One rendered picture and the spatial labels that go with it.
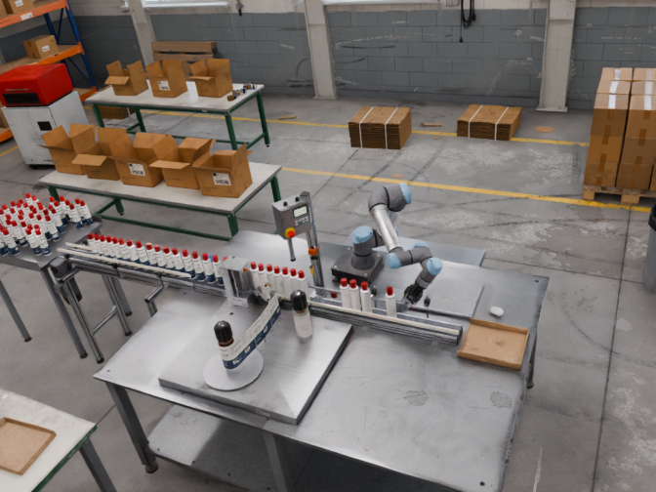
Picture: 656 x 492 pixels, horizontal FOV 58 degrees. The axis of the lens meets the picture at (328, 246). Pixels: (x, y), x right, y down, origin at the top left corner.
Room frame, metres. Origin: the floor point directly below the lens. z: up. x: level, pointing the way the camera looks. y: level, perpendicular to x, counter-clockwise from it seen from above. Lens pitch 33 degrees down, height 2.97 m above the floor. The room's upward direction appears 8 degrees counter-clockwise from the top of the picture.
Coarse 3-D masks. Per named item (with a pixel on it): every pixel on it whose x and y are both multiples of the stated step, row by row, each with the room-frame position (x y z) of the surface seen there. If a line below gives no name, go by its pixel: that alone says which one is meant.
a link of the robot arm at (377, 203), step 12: (372, 192) 2.72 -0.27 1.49; (384, 192) 2.69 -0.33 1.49; (372, 204) 2.65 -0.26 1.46; (384, 204) 2.64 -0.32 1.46; (372, 216) 2.64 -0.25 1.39; (384, 216) 2.57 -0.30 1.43; (384, 228) 2.51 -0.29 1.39; (384, 240) 2.47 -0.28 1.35; (396, 240) 2.43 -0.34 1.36; (396, 252) 2.37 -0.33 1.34; (408, 252) 2.36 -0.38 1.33; (396, 264) 2.32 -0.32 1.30; (408, 264) 2.33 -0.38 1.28
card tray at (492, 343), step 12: (480, 324) 2.32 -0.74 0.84; (492, 324) 2.29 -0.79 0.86; (504, 324) 2.26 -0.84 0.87; (468, 336) 2.25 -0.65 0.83; (480, 336) 2.24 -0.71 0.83; (492, 336) 2.23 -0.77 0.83; (504, 336) 2.21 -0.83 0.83; (516, 336) 2.20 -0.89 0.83; (468, 348) 2.16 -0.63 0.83; (480, 348) 2.15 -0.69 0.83; (492, 348) 2.14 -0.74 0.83; (504, 348) 2.13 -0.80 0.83; (516, 348) 2.11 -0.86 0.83; (480, 360) 2.07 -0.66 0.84; (492, 360) 2.04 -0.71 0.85; (504, 360) 2.01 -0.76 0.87; (516, 360) 2.04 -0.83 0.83
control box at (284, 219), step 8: (288, 200) 2.79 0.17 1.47; (304, 200) 2.77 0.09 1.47; (272, 208) 2.78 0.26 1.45; (280, 208) 2.72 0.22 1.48; (288, 208) 2.72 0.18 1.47; (280, 216) 2.70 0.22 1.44; (288, 216) 2.71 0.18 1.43; (304, 216) 2.75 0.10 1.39; (280, 224) 2.71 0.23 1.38; (288, 224) 2.71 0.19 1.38; (304, 224) 2.75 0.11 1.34; (280, 232) 2.73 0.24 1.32; (296, 232) 2.72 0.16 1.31
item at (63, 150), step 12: (48, 132) 5.39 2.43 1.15; (60, 132) 5.48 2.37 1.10; (72, 132) 5.53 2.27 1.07; (84, 132) 5.27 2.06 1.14; (36, 144) 5.21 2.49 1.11; (48, 144) 5.32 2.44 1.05; (60, 144) 5.42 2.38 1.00; (72, 144) 5.14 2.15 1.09; (84, 144) 5.25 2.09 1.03; (60, 156) 5.24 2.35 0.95; (72, 156) 5.16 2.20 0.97; (60, 168) 5.27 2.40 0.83; (72, 168) 5.19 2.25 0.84; (84, 168) 5.17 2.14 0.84
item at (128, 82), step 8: (112, 64) 7.63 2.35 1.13; (120, 64) 7.73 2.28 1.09; (136, 64) 7.50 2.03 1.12; (112, 72) 7.59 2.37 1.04; (120, 72) 7.71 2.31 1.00; (128, 72) 7.72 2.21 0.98; (136, 72) 7.47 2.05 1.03; (112, 80) 7.41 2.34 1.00; (120, 80) 7.36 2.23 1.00; (128, 80) 7.39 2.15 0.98; (136, 80) 7.44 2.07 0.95; (144, 80) 7.57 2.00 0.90; (120, 88) 7.46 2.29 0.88; (128, 88) 7.40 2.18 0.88; (136, 88) 7.40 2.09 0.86; (144, 88) 7.54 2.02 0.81
